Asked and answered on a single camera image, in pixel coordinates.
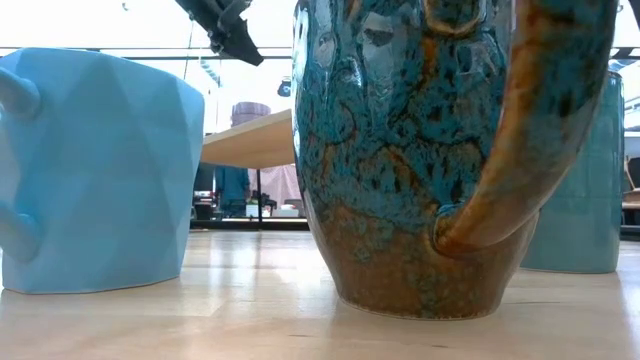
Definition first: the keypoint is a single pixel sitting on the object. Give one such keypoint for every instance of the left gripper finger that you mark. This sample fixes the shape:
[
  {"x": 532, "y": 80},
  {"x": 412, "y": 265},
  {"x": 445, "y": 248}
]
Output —
[{"x": 242, "y": 47}]

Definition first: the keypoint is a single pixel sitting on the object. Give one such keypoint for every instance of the speckled teal brown mug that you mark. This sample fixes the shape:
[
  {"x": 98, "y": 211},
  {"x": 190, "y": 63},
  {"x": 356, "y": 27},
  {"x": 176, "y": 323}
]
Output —
[{"x": 400, "y": 150}]

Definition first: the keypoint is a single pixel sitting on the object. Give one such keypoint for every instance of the light blue faceted mug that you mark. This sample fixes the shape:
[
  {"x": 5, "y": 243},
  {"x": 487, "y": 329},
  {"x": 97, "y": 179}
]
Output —
[{"x": 100, "y": 175}]

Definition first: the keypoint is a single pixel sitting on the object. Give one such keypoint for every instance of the teal mug white interior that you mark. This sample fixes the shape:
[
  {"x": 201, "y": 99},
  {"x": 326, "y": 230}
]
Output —
[{"x": 585, "y": 200}]

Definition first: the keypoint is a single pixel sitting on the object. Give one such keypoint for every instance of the person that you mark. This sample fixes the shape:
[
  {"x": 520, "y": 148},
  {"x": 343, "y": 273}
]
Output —
[{"x": 232, "y": 185}]

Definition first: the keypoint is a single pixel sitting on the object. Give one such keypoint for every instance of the pink curtain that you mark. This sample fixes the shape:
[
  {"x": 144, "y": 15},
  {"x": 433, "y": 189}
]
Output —
[{"x": 280, "y": 182}]

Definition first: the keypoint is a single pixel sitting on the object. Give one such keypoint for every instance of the wooden shelf black metal frame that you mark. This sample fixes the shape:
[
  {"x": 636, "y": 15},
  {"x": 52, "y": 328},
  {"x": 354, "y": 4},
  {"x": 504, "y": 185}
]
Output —
[{"x": 250, "y": 147}]

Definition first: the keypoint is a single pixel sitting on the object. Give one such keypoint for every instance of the black metal table frame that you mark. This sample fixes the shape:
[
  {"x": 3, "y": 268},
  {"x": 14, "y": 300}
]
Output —
[{"x": 225, "y": 225}]

